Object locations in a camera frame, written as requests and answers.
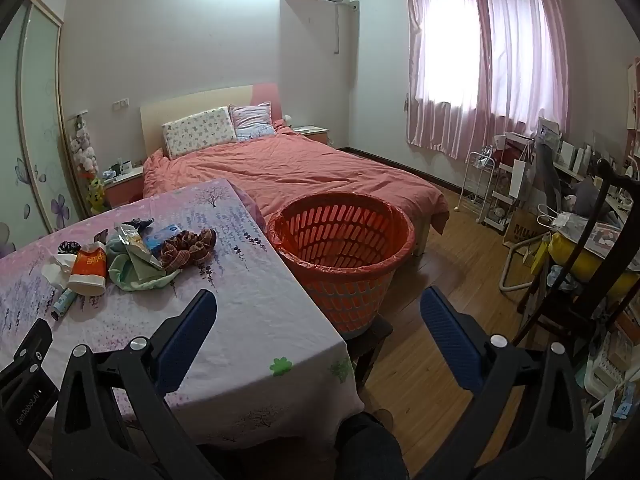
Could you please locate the person's leg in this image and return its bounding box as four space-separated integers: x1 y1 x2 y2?
334 410 411 480

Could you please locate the white floral pillow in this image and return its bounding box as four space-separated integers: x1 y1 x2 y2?
161 106 238 160

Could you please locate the white crumpled tissue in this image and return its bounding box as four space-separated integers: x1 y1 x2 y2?
41 252 76 282

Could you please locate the orange plastic laundry basket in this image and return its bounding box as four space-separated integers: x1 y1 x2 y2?
266 192 417 339

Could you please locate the white paper bag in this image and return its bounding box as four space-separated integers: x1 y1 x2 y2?
510 160 532 201

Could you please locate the white shelf trolley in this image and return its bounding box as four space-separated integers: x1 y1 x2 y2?
482 132 538 233

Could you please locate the beige and pink headboard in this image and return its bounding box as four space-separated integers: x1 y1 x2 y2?
140 82 283 161

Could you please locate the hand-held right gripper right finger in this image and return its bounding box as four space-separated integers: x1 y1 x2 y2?
419 286 587 480

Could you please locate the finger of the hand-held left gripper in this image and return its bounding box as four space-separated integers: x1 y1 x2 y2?
0 317 54 392

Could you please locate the pale snack packet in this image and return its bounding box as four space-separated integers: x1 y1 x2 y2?
116 223 166 271

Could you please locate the blue tissue pack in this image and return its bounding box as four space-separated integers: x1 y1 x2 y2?
145 224 184 252

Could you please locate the dark wooden chair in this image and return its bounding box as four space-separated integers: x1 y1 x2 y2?
515 157 640 346

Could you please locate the pink floral tablecloth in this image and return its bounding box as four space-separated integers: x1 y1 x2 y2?
0 178 366 461

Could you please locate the white wire rack trolley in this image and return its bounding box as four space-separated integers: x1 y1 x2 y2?
457 147 501 211

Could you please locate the brown paper bag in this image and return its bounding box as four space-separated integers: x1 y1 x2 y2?
502 207 551 252

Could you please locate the pink nightstand with mugs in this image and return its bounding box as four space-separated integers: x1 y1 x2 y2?
102 166 146 208

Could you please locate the pink striped pillow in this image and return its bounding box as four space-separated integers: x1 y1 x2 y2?
229 101 277 142

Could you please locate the green fuzzy sock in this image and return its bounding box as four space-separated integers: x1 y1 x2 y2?
107 237 182 293

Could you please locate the pink curtain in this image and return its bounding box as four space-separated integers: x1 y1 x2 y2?
402 0 571 158

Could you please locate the small printed tube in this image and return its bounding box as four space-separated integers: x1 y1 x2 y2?
50 290 77 319

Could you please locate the yellow bag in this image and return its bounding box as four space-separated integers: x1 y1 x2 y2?
547 232 640 297

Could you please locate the brown plaid scrunchie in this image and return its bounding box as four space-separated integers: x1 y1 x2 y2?
160 228 218 269

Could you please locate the flower print wardrobe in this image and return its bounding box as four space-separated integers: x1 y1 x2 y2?
0 0 86 261

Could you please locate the white metal frame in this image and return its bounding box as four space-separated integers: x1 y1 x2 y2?
497 232 551 293

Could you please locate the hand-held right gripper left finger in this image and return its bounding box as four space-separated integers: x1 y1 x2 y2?
51 289 221 480

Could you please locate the small pink nightstand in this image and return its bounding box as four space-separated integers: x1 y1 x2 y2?
292 126 331 147

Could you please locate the bed with pink duvet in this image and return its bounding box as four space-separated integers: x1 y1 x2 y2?
142 127 451 256

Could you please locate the yellow green plush toy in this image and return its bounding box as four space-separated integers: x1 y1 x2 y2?
87 177 108 216

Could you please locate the air conditioner pipe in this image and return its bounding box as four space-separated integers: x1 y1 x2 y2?
333 1 359 56

